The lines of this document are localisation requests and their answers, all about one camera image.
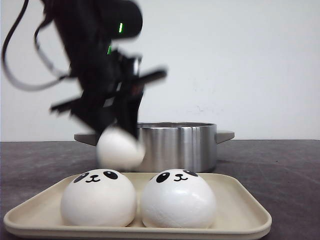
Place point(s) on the stainless steel pot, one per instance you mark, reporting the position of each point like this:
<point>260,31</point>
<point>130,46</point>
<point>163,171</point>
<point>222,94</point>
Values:
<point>179,145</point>

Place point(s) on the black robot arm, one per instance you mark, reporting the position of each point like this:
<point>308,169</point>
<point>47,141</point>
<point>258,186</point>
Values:
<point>88,27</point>

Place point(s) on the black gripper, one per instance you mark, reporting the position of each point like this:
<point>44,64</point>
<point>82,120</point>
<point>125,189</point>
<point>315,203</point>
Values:
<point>112,90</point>

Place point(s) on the beige plastic tray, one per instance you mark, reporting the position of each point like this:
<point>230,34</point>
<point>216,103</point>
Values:
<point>239,216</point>

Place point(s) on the panda bun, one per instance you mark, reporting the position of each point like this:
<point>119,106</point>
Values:
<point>118,150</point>
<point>99,197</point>
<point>178,198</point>

